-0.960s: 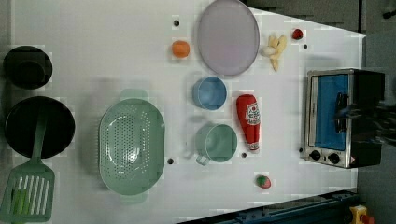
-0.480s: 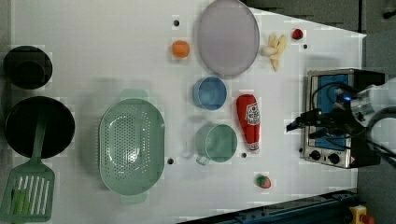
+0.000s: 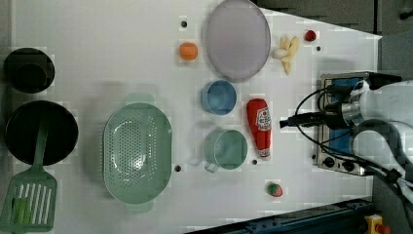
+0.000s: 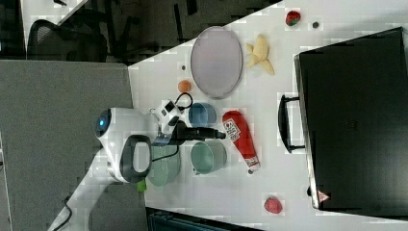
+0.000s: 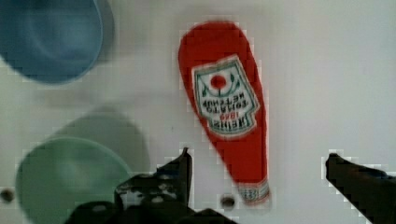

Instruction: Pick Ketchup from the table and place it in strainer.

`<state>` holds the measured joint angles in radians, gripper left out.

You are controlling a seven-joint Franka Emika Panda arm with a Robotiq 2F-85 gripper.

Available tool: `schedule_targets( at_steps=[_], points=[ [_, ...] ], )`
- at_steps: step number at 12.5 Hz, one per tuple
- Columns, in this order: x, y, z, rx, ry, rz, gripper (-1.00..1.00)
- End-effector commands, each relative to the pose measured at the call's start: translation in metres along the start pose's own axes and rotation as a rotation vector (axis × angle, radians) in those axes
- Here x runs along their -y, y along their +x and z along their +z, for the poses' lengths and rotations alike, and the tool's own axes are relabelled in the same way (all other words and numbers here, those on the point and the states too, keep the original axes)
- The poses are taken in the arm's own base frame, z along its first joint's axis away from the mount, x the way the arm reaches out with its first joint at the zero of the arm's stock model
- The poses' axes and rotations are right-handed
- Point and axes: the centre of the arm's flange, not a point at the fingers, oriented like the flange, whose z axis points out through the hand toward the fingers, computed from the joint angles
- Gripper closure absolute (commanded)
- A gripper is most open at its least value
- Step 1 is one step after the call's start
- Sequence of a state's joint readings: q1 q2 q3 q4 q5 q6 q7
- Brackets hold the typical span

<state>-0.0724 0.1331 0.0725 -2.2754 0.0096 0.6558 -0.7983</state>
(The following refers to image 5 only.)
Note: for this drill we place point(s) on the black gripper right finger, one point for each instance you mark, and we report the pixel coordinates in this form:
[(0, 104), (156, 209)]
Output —
[(371, 191)]

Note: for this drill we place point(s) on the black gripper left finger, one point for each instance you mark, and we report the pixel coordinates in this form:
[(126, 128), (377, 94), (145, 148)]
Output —
[(160, 198)]

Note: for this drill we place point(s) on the red plush ketchup bottle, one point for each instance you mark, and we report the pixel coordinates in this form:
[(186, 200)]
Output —
[(221, 79)]

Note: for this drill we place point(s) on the blue cup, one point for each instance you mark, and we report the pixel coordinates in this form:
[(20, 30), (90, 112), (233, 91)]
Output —
[(52, 41)]

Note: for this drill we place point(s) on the green cup with handle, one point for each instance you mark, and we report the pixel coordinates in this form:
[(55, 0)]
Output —
[(82, 162)]

